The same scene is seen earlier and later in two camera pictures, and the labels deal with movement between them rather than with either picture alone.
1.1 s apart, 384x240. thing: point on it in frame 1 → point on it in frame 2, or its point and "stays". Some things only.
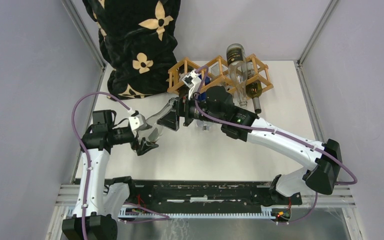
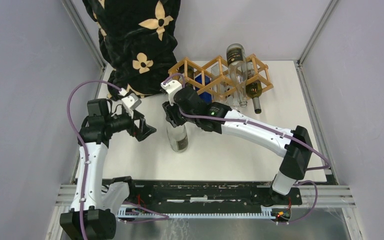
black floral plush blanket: x=139 y=39 stays
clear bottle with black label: x=237 y=71 stays
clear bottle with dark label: x=153 y=133 → x=178 y=138
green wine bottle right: x=253 y=89 stays
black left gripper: x=144 y=146 → x=144 y=129
